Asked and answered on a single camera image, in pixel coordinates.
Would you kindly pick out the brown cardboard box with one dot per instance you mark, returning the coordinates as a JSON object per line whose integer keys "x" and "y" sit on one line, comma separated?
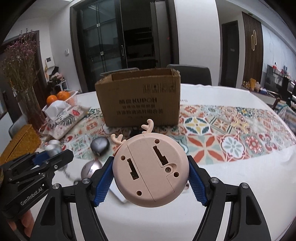
{"x": 130, "y": 98}

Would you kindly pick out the dried purple flower bouquet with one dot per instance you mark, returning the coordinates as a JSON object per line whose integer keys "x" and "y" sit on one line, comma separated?
{"x": 19, "y": 65}

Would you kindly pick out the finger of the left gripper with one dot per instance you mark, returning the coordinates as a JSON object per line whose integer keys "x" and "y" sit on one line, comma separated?
{"x": 40, "y": 158}
{"x": 57, "y": 161}

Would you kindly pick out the orange fruit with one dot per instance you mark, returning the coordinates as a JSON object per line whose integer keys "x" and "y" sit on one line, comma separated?
{"x": 63, "y": 95}
{"x": 51, "y": 99}

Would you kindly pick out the white storage shelf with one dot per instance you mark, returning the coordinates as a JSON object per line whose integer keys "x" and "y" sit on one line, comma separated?
{"x": 54, "y": 87}

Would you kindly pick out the orange fruit front left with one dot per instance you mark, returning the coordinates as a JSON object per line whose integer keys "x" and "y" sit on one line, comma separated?
{"x": 51, "y": 99}

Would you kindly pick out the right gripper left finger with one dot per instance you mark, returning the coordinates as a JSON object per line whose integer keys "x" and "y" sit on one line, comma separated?
{"x": 54, "y": 221}

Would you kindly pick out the yellow woven box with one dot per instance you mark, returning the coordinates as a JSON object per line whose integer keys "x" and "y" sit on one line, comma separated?
{"x": 25, "y": 141}

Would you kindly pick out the pink deer alarm clock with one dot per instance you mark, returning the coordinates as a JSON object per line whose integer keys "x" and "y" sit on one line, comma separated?
{"x": 150, "y": 169}

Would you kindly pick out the glass vase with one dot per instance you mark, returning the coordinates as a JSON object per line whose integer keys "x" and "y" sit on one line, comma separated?
{"x": 30, "y": 108}

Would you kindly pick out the black dining chair right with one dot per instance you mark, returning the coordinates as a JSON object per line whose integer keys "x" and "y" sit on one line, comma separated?
{"x": 191, "y": 74}

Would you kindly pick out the white fruit basket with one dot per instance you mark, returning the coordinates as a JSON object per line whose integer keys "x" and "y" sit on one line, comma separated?
{"x": 71, "y": 101}

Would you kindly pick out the orange fruit right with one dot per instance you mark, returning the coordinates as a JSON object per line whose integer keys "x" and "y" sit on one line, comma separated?
{"x": 63, "y": 95}

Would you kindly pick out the silver egg-shaped device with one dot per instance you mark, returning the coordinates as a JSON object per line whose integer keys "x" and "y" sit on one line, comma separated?
{"x": 89, "y": 168}

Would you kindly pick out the tv cabinet with clutter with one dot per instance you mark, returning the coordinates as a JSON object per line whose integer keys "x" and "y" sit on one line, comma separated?
{"x": 276, "y": 84}

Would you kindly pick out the person's left hand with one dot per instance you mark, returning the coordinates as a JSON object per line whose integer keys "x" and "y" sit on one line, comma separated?
{"x": 27, "y": 221}

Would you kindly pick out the patterned table runner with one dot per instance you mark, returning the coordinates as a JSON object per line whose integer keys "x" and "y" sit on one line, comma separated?
{"x": 210, "y": 134}

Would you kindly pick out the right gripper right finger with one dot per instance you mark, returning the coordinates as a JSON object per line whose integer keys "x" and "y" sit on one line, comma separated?
{"x": 246, "y": 220}

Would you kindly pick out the dark grey oval case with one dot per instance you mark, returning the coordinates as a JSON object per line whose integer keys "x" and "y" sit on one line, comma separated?
{"x": 100, "y": 145}

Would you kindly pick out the floral fabric tissue box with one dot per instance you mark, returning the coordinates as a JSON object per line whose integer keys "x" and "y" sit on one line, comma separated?
{"x": 61, "y": 118}

